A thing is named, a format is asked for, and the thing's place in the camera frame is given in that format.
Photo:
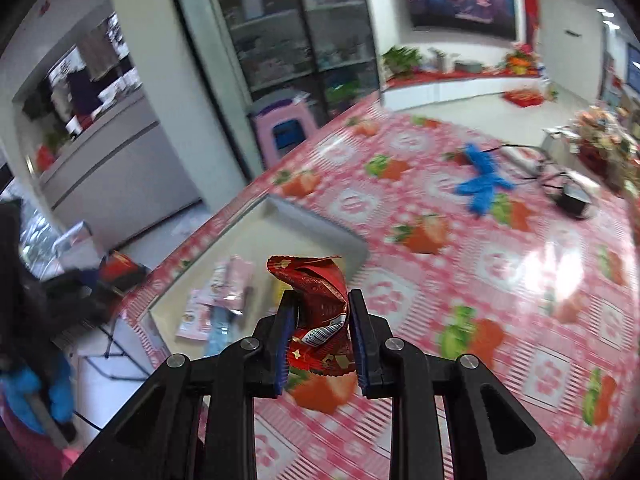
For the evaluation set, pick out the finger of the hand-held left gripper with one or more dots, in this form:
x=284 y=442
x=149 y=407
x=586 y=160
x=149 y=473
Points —
x=75 y=280

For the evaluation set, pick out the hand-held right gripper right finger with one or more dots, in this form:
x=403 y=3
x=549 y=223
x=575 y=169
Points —
x=361 y=342

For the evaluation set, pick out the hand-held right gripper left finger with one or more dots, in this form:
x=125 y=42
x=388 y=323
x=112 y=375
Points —
x=286 y=342

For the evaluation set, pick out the crinkled red snack packet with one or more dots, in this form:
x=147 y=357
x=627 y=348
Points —
x=320 y=290

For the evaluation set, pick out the blue snack packet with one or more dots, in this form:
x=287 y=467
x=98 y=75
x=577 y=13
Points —
x=221 y=332

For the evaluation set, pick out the pink snack packet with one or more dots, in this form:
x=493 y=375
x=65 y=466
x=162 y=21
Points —
x=232 y=280
x=197 y=317

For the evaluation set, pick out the white tray with grey rim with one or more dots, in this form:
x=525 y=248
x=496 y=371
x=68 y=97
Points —
x=320 y=240

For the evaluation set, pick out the person's left hand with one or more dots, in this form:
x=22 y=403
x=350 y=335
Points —
x=60 y=390

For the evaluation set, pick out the red box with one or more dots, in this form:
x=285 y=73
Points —
x=122 y=266

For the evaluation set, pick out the black folding rack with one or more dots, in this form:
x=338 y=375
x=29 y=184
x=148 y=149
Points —
x=117 y=360

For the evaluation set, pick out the white kitchen counter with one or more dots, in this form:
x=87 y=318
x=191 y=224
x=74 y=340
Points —
x=110 y=160

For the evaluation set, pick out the crumpled blue disposable glove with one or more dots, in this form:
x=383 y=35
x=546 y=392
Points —
x=481 y=185

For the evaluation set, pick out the pink plastic stool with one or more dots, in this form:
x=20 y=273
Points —
x=282 y=132

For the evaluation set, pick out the black power adapter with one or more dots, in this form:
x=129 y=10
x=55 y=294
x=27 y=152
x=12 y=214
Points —
x=575 y=201

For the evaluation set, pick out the green potted plant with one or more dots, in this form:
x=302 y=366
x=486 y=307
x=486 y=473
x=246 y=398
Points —
x=400 y=60

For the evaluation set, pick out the open cardboard box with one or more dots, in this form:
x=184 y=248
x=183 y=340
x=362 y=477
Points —
x=439 y=61

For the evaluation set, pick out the red basket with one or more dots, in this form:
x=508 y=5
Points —
x=522 y=97

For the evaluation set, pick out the grey tissue box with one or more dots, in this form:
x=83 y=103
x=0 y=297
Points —
x=467 y=66

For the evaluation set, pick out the glass door cabinet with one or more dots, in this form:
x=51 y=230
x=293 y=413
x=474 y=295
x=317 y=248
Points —
x=300 y=35

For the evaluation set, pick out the pile of assorted packages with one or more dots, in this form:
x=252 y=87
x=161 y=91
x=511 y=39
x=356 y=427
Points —
x=602 y=140

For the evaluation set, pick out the dark window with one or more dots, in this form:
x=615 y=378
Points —
x=634 y=67

